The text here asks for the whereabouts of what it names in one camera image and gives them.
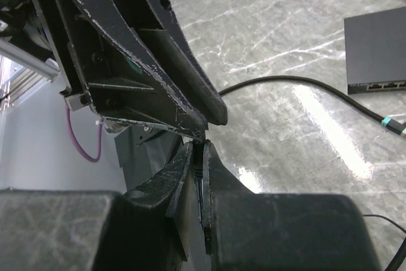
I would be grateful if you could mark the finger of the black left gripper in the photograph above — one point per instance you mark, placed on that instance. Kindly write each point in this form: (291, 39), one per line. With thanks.
(162, 33)

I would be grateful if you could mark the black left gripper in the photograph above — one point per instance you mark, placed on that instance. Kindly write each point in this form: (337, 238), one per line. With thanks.
(110, 70)

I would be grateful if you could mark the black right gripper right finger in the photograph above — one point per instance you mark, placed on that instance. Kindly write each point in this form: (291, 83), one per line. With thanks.
(248, 231)

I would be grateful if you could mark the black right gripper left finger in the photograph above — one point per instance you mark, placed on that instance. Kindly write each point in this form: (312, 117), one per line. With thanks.
(143, 229)

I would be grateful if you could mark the black network switch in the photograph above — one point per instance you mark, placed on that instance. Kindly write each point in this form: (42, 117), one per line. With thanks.
(375, 51)

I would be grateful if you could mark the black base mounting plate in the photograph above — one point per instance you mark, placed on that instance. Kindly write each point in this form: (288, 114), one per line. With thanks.
(143, 152)

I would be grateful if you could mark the aluminium front rail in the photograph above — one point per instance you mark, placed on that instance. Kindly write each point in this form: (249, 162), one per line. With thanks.
(22, 74)

